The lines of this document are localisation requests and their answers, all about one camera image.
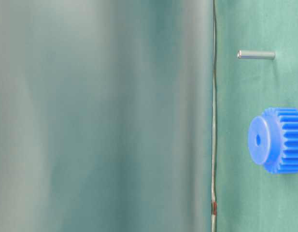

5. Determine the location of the grey metal shaft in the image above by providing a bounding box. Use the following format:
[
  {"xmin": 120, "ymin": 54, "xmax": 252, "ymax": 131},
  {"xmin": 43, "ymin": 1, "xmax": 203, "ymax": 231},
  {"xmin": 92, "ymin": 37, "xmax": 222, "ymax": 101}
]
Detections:
[{"xmin": 237, "ymin": 50, "xmax": 275, "ymax": 59}]

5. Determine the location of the blue plastic gear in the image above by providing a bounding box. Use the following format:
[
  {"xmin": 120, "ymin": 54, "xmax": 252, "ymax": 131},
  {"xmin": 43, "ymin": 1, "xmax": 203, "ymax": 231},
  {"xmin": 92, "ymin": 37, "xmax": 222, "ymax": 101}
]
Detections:
[{"xmin": 248, "ymin": 108, "xmax": 298, "ymax": 174}]

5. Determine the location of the green table cloth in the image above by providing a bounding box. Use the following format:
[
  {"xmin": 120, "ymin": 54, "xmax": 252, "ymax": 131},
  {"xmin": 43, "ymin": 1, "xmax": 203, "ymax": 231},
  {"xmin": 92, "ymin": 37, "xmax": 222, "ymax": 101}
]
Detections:
[{"xmin": 215, "ymin": 0, "xmax": 298, "ymax": 232}]

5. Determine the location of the thin grey cable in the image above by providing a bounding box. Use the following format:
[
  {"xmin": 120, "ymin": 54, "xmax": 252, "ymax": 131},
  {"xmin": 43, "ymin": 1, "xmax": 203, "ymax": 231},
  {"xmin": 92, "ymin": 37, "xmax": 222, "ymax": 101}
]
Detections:
[{"xmin": 210, "ymin": 0, "xmax": 218, "ymax": 232}]

